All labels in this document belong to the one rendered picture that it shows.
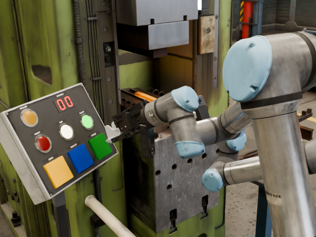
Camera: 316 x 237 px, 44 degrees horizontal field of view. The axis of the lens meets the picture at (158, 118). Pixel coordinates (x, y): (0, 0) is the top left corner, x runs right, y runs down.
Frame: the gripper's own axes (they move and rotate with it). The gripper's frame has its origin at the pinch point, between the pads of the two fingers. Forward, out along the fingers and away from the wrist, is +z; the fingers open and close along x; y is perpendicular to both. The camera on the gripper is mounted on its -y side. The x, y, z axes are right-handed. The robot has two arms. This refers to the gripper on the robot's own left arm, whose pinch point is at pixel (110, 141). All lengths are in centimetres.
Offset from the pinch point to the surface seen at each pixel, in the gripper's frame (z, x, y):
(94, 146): 4.5, 2.9, 1.1
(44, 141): 4.9, 19.3, 9.8
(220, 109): 5, -90, -17
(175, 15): -18, -47, 31
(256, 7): 164, -762, 66
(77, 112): 5.3, 1.6, 13.5
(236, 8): 239, -862, 95
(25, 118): 4.9, 21.4, 18.2
